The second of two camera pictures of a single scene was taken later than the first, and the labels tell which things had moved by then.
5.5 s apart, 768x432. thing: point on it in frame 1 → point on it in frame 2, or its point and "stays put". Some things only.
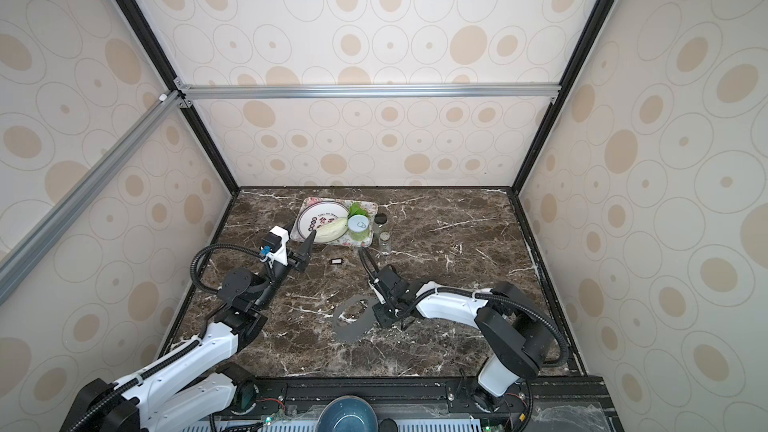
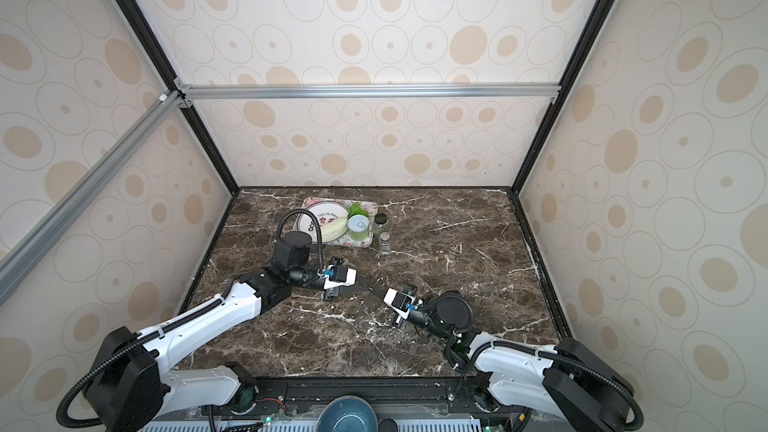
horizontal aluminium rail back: [319, 91] stays put
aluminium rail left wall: [23, 256] stays put
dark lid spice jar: [380, 219] stays put
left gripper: [301, 258] → [330, 294]
